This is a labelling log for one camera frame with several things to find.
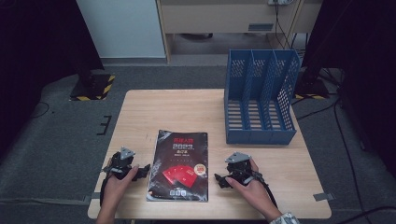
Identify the beige office desk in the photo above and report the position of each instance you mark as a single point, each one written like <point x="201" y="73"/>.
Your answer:
<point x="211" y="17"/>

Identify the black curtain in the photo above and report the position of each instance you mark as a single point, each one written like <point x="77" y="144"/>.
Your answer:
<point x="367" y="62"/>
<point x="37" y="46"/>

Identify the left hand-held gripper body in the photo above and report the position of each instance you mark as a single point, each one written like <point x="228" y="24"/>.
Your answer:
<point x="120" y="165"/>

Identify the grey plastic desk grille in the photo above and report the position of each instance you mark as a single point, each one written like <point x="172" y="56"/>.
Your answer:
<point x="261" y="27"/>

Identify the hazard striped stand base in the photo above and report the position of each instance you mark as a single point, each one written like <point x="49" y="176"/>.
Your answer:
<point x="99" y="88"/>
<point x="313" y="90"/>

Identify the grey tape strip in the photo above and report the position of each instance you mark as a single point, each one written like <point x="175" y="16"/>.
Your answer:
<point x="91" y="197"/>
<point x="323" y="196"/>

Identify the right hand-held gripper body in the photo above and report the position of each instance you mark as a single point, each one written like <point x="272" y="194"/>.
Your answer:
<point x="239" y="166"/>

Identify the white power socket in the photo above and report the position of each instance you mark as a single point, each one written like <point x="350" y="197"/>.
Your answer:
<point x="280" y="2"/>

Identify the blue plastic file rack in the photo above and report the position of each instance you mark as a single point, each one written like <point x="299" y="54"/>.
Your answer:
<point x="260" y="137"/>

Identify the black glossy magazine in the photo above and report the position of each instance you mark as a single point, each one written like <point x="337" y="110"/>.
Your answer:
<point x="182" y="155"/>

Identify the person's left hand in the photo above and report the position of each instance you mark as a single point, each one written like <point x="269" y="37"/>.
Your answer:
<point x="114" y="193"/>

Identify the person's right hand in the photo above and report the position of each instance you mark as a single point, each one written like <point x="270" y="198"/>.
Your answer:
<point x="257" y="194"/>

